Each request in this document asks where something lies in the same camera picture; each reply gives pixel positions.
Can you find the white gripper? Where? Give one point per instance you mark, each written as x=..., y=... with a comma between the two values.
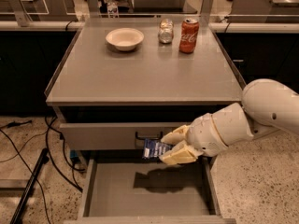
x=202, y=135

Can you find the blue rxbar blueberry wrapper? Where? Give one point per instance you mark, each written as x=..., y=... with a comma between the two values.
x=153, y=149

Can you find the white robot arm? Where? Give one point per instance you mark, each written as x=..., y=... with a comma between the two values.
x=266, y=107

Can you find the grey top drawer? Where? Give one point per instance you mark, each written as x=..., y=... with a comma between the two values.
x=108, y=136

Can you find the open grey middle drawer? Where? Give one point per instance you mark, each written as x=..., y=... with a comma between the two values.
x=149, y=193

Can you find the grey metal drawer cabinet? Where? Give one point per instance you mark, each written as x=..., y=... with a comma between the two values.
x=151, y=83

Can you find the red coca-cola can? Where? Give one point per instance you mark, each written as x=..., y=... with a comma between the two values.
x=189, y=33

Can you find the clear glass jar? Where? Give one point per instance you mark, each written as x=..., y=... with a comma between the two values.
x=166, y=32

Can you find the white paper bowl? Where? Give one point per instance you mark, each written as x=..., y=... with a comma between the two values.
x=125, y=39

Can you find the black bar on floor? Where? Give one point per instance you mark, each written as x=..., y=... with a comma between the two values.
x=42, y=159

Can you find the clear plastic water bottle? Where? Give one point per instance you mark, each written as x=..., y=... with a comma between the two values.
x=112, y=9

